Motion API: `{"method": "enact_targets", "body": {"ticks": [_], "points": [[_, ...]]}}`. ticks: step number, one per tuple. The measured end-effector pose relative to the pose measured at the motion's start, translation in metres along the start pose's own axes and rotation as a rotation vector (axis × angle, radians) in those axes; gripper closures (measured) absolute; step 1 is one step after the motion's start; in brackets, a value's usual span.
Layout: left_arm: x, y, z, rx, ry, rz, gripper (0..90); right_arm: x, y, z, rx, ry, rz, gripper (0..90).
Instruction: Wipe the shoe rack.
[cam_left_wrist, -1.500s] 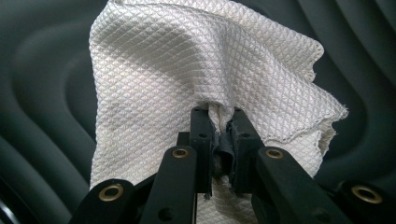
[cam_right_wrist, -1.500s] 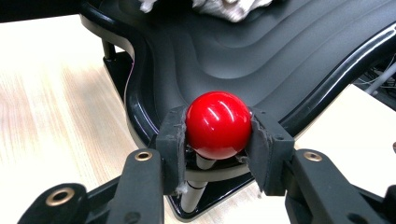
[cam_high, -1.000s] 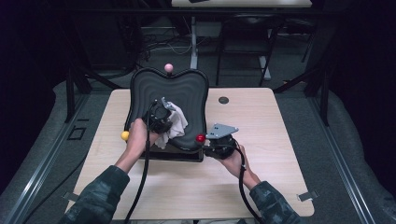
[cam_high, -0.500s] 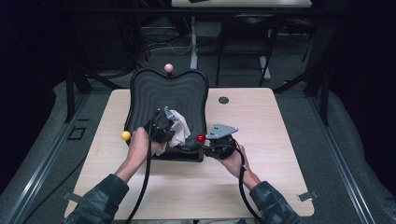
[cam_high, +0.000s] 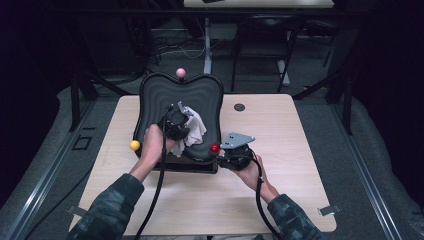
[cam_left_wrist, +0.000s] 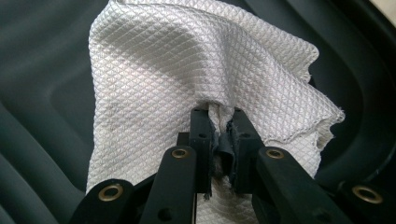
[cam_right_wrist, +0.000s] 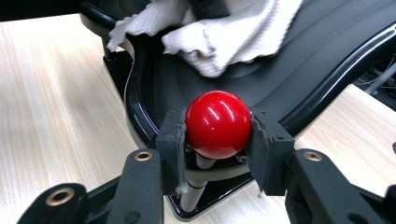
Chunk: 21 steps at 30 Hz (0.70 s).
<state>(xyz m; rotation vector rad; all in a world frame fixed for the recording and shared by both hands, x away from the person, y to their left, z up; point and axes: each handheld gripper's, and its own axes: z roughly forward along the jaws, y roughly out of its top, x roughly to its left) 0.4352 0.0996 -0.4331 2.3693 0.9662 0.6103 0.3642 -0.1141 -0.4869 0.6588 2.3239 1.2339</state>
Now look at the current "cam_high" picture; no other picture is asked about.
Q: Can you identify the black chair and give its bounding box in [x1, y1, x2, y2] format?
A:
[230, 14, 306, 94]

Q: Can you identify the person's right hand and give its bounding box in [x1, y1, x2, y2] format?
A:
[232, 154, 280, 205]

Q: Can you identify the grey cleaning cloth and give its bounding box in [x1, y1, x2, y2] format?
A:
[170, 105, 208, 158]

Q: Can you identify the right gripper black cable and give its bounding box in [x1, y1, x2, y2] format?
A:
[248, 151, 283, 240]

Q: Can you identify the thin black floor cable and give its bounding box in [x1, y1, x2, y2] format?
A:
[24, 163, 96, 240]

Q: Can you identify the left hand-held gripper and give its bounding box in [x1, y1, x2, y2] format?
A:
[157, 101, 195, 142]

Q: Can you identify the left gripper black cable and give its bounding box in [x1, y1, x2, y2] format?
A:
[134, 104, 174, 240]

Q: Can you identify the white background table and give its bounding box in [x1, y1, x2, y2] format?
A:
[183, 0, 335, 87]

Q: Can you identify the aluminium floor rail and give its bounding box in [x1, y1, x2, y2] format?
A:
[328, 99, 404, 240]
[3, 99, 98, 240]

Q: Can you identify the black wavy tray stand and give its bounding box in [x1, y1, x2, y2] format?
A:
[129, 67, 225, 175]

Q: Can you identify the black metal crossbar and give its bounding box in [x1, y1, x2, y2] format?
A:
[43, 8, 371, 17]

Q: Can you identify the tangle of floor cables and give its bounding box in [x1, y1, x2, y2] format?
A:
[146, 31, 209, 69]

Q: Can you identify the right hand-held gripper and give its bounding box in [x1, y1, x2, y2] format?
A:
[218, 132, 257, 172]

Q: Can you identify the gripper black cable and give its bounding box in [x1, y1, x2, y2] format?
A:
[248, 151, 283, 240]
[134, 104, 174, 240]

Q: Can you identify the black metal frame post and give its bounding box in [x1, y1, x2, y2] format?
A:
[293, 66, 354, 136]
[68, 71, 131, 133]

